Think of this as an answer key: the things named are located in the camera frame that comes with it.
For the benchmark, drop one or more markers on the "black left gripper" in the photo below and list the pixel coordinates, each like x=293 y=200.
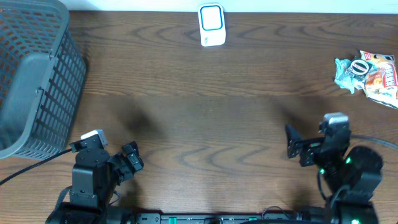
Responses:
x=125 y=162

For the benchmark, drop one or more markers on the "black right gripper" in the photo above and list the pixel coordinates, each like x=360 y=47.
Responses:
x=313 y=145

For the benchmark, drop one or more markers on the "light green tissue pack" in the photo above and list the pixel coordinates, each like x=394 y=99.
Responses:
x=343 y=78

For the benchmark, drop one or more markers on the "green Zam-Buk box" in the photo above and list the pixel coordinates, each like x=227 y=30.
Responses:
x=358 y=69

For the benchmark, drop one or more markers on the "orange Kleenex tissue pack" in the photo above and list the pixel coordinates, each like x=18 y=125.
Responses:
x=374 y=80

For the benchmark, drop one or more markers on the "yellow wet wipes pack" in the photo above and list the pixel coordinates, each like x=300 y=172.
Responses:
x=388 y=95

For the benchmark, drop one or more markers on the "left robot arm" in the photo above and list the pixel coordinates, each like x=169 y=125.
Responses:
x=95 y=176

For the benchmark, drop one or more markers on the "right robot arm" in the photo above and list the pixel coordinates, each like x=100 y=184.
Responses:
x=352 y=175

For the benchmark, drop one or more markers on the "white barcode scanner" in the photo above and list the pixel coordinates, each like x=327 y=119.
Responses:
x=212 y=25

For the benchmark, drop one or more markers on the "grey plastic mesh basket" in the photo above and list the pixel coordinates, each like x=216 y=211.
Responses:
x=42 y=78

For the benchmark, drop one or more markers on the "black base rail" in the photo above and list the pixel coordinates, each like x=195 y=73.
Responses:
x=221 y=218

